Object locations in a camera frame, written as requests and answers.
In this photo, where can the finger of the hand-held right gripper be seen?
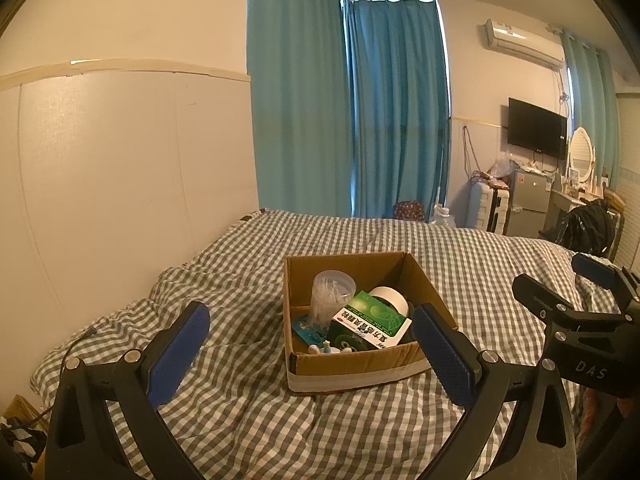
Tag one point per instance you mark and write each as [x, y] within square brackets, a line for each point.
[597, 269]
[542, 292]

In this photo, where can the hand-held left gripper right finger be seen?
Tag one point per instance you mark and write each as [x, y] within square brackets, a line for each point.
[442, 355]

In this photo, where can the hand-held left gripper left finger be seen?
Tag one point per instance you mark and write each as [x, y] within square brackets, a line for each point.
[175, 355]

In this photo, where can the green medicine box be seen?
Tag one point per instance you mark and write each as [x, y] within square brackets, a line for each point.
[370, 320]

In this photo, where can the white tape roll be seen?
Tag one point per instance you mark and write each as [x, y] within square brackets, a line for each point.
[387, 296]

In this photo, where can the cardboard box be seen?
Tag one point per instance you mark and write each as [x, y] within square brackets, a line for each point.
[350, 365]

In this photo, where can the white lumpy plastic bottle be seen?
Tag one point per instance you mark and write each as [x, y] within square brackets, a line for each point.
[320, 350]

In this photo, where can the clear cotton swab jar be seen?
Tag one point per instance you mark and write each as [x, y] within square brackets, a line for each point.
[330, 295]

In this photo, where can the blue cotton pad packet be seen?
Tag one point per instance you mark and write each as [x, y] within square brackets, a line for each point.
[307, 330]

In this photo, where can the person's right hand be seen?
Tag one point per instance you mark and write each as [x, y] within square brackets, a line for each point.
[600, 410]

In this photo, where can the black backpack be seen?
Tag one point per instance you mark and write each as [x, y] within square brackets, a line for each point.
[592, 227]

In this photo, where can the white louvered wardrobe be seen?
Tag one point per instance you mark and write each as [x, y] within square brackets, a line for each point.
[630, 210]

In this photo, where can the wooden chair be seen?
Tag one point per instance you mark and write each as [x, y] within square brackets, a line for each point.
[616, 202]

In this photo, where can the white dressing desk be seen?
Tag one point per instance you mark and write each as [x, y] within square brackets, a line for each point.
[562, 205]

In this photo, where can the grey checkered blanket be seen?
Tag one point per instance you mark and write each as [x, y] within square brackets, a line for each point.
[240, 410]

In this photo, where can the grey small fridge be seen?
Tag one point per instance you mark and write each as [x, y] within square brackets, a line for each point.
[530, 200]

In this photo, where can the pale blue suitcase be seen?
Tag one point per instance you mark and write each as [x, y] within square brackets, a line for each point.
[482, 207]

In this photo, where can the white oval mirror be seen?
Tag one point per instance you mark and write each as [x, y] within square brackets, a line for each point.
[581, 152]

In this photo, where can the clear water jug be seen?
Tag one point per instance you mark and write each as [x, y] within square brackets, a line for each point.
[442, 217]

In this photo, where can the clear plastic bag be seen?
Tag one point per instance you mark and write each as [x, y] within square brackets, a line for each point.
[501, 167]

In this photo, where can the dark patterned bag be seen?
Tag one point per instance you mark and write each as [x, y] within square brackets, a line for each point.
[409, 210]

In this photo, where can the white thin pole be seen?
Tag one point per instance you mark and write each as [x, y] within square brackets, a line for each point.
[441, 170]

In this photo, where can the brown cardboard carton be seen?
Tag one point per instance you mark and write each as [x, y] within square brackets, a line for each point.
[20, 407]

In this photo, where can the narrow teal curtain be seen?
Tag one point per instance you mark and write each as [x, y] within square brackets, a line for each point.
[590, 105]

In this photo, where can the black white patterned cloth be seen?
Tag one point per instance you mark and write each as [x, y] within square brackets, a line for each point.
[20, 440]

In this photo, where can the teal window curtain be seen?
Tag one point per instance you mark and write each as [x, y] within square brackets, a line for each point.
[400, 110]

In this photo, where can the white air conditioner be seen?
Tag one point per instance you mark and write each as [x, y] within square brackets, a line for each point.
[522, 42]

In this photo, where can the wide teal curtain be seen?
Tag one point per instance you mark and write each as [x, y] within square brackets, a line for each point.
[300, 85]

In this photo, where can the black wall television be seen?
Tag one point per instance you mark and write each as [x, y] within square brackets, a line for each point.
[537, 127]

